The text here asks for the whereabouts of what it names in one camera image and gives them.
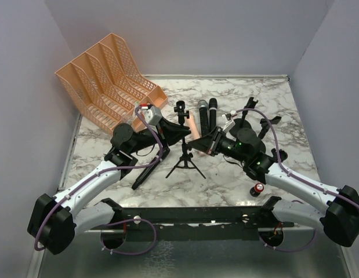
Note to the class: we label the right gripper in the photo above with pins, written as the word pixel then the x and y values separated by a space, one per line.
pixel 213 143

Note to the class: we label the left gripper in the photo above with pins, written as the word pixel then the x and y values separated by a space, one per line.
pixel 160 136

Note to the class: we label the black microphone white band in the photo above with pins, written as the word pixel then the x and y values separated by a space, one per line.
pixel 147 171

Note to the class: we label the black tripod microphone stand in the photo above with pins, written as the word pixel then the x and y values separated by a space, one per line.
pixel 184 161

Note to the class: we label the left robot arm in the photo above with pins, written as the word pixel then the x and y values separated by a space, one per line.
pixel 55 220

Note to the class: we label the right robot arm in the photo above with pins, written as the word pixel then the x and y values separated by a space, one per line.
pixel 333 210

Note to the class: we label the peach pink microphone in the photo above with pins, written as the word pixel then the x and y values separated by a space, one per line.
pixel 190 122

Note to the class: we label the black microphone silver grille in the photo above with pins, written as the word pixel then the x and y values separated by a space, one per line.
pixel 203 113

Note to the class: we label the red black small bottle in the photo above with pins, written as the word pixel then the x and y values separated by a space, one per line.
pixel 256 190

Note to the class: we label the peach plastic file organizer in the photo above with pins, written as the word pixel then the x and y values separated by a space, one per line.
pixel 104 82

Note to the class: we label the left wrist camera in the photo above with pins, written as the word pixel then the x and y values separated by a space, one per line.
pixel 152 114

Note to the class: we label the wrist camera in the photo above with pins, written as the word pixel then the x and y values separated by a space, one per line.
pixel 152 114
pixel 229 120

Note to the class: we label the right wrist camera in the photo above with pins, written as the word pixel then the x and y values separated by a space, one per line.
pixel 229 120

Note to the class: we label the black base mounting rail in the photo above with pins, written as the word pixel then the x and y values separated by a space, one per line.
pixel 188 223

